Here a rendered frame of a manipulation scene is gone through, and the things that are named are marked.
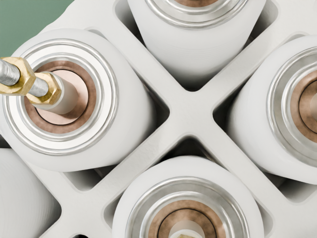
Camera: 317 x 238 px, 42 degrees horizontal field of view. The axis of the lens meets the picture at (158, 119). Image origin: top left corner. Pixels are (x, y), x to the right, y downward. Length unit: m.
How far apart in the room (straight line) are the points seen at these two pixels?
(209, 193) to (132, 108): 0.07
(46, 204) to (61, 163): 0.10
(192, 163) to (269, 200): 0.09
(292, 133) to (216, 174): 0.05
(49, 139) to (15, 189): 0.06
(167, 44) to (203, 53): 0.03
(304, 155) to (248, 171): 0.08
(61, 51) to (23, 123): 0.05
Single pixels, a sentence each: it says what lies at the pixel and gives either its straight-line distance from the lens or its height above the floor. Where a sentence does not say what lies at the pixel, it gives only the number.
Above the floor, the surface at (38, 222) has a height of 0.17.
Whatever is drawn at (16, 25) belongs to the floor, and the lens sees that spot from 0.58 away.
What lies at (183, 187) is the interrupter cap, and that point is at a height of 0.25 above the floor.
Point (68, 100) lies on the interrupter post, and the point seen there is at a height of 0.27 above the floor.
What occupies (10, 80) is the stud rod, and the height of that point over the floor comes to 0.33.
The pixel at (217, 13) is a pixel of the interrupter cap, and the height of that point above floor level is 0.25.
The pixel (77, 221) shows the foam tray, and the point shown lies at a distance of 0.35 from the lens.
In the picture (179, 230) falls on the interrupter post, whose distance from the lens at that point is 0.23.
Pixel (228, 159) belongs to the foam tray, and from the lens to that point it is 0.33.
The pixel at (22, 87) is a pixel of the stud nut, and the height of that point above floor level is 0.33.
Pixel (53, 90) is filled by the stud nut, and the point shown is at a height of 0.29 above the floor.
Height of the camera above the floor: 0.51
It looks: 84 degrees down
